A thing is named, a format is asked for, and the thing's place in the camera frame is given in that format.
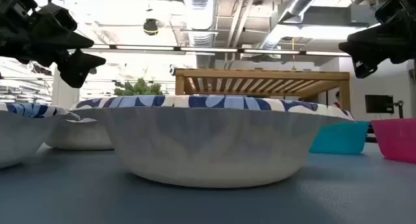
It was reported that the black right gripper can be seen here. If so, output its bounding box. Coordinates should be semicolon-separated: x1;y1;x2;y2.
338;3;416;79

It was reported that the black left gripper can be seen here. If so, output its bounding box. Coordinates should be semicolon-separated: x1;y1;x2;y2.
0;9;107;89

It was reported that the blue patterned paper bowl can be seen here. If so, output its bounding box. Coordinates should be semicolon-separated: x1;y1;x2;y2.
45;118;114;151
0;102;81;169
70;94;355;189

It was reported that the teal plastic bowl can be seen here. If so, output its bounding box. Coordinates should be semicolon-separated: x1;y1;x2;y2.
308;121;371;155

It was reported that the pink plastic bowl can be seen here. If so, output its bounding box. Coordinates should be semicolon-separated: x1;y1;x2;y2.
371;118;416;164

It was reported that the slatted wooden shelf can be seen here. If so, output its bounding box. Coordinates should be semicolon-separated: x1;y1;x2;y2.
174;68;351;113

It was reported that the round pale green succulent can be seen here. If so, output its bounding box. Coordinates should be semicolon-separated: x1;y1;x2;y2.
113;77;164;97

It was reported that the long ceiling light strip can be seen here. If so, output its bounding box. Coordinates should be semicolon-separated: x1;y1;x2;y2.
81;44;352;58

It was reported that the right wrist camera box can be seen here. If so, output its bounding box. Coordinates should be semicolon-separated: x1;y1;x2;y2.
374;0;409;23

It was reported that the black wall monitor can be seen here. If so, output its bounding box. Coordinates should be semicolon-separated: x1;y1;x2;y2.
365;94;395;114

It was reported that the black dome ceiling camera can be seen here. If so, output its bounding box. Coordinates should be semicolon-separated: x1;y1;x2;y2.
142;18;159;36

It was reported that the silver ceiling air duct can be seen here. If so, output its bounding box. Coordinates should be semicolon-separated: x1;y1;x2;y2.
259;0;326;49

